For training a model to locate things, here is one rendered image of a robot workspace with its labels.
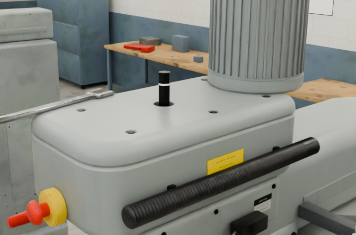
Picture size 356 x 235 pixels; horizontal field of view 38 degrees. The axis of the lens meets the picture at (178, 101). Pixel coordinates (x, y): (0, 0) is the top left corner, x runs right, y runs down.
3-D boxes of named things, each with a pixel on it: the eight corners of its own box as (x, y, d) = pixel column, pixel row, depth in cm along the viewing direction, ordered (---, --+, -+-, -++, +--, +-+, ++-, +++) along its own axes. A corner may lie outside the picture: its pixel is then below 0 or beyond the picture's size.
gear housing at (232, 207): (152, 287, 83) (152, 232, 80) (74, 227, 101) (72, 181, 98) (281, 220, 104) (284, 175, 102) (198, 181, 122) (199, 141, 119)
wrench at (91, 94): (1, 126, 80) (0, 121, 79) (-13, 121, 82) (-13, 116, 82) (114, 95, 98) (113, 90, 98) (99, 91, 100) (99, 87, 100)
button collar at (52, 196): (56, 233, 80) (54, 198, 78) (39, 218, 84) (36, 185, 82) (68, 229, 81) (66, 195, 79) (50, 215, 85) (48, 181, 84)
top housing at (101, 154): (104, 256, 74) (100, 153, 69) (23, 193, 93) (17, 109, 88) (300, 171, 104) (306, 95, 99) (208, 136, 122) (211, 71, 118)
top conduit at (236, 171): (134, 234, 72) (134, 211, 71) (117, 222, 75) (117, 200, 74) (319, 155, 100) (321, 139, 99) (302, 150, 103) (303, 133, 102)
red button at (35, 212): (35, 231, 78) (34, 208, 77) (24, 221, 81) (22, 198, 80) (55, 224, 80) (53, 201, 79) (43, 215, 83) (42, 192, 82)
